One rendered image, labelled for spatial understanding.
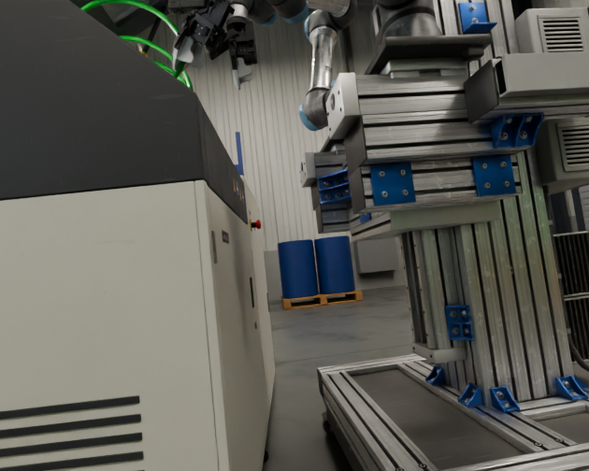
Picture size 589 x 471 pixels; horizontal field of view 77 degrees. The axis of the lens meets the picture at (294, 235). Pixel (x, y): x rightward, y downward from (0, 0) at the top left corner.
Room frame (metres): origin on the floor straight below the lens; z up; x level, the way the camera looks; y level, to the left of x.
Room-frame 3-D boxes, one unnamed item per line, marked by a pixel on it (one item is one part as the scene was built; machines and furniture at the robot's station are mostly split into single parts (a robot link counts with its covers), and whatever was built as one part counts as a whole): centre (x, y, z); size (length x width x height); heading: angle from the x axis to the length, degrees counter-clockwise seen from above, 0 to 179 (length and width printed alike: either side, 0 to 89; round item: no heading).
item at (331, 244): (6.01, -0.29, 0.51); 1.20 x 0.85 x 1.02; 95
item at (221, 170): (0.99, 0.18, 0.87); 0.62 x 0.04 x 0.16; 1
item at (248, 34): (1.11, 0.10, 1.34); 0.09 x 0.08 x 0.12; 91
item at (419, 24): (0.80, -0.31, 1.09); 0.15 x 0.15 x 0.10
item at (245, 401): (0.99, 0.16, 0.44); 0.65 x 0.02 x 0.68; 1
